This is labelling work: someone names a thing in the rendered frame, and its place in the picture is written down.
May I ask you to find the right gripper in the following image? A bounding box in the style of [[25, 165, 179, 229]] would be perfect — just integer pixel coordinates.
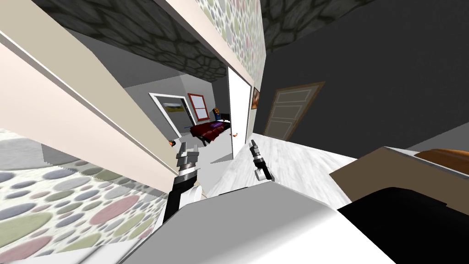
[[249, 139, 262, 160]]

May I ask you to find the brown table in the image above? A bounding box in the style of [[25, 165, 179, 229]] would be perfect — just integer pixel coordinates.
[[329, 146, 469, 207]]

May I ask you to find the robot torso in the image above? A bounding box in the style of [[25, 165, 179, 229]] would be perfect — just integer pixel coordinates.
[[120, 181, 398, 264]]

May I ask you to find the cream door leaf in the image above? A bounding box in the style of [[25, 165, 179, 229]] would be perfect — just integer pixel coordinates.
[[0, 0, 182, 193]]

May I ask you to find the red framed window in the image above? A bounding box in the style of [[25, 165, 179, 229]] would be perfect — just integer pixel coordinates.
[[187, 93, 211, 122]]

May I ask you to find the white door leaf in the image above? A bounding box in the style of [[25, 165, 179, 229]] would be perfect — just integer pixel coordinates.
[[227, 66, 253, 160]]

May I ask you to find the white framed landscape picture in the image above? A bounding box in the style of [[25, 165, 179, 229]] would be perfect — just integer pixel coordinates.
[[148, 92, 196, 138]]

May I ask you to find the brown panelled door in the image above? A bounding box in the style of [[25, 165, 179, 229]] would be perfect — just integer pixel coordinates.
[[263, 81, 326, 142]]

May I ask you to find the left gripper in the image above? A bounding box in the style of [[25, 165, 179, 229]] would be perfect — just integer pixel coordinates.
[[176, 143, 201, 171]]

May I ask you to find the dark red bed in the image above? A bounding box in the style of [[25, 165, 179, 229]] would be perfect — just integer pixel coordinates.
[[190, 120, 232, 146]]

